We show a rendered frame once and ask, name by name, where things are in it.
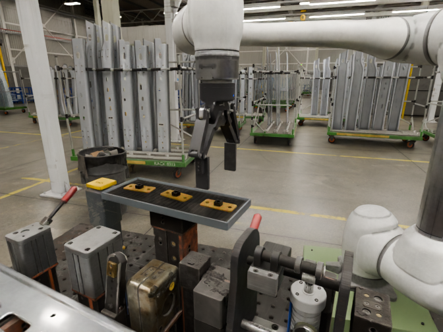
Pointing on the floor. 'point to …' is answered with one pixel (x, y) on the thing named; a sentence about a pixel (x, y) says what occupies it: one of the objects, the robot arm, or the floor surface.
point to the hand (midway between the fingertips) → (217, 173)
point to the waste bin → (103, 165)
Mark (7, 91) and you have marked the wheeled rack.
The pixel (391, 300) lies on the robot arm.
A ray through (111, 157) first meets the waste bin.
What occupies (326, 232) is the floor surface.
